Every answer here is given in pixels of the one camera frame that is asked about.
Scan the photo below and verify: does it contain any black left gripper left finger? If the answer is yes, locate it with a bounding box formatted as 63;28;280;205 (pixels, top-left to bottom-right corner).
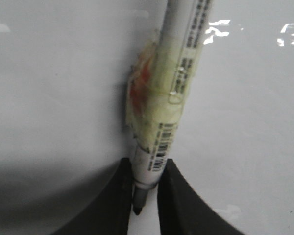
53;158;133;235

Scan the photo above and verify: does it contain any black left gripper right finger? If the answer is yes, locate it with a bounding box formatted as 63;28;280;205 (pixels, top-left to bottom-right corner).
157;159;243;235

